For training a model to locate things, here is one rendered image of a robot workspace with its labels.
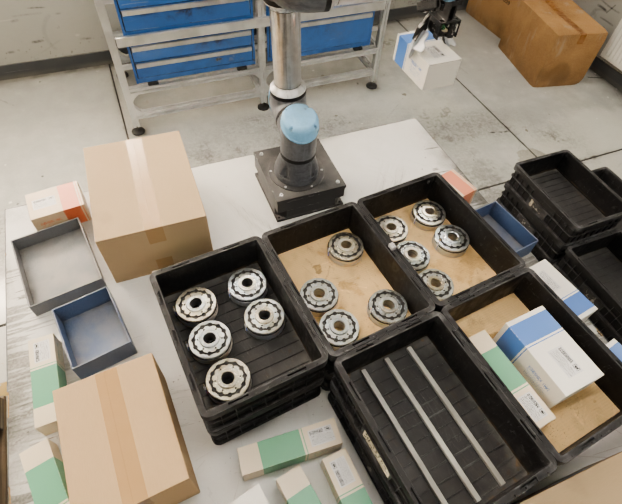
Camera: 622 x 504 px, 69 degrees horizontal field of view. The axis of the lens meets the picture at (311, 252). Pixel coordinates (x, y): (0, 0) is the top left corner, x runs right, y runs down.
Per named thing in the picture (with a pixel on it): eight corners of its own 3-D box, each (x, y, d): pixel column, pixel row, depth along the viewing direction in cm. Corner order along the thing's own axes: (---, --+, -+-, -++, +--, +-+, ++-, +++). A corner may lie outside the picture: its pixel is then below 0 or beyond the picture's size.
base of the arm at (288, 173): (271, 157, 158) (271, 135, 150) (313, 154, 161) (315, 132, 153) (277, 189, 150) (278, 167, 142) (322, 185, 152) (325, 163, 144)
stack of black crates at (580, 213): (478, 229, 232) (513, 163, 196) (524, 215, 240) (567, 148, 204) (527, 292, 210) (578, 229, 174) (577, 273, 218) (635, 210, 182)
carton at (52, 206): (40, 235, 146) (30, 220, 140) (34, 210, 152) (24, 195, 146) (92, 219, 151) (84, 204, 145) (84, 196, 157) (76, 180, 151)
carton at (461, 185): (438, 221, 159) (445, 206, 153) (415, 199, 164) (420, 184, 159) (470, 203, 165) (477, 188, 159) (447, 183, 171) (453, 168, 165)
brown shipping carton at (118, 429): (77, 414, 113) (51, 390, 100) (165, 378, 120) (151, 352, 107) (101, 542, 97) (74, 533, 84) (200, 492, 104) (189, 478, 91)
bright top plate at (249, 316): (237, 311, 115) (236, 310, 115) (270, 293, 119) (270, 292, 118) (257, 342, 110) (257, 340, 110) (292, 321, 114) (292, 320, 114)
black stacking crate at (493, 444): (328, 380, 110) (332, 360, 101) (426, 332, 120) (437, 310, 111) (424, 553, 90) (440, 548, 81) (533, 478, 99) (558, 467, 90)
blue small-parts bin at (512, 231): (529, 253, 152) (539, 240, 147) (497, 270, 147) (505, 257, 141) (488, 213, 162) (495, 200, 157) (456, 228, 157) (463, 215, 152)
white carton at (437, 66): (392, 59, 157) (397, 33, 150) (422, 53, 160) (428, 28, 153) (422, 90, 146) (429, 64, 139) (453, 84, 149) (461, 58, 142)
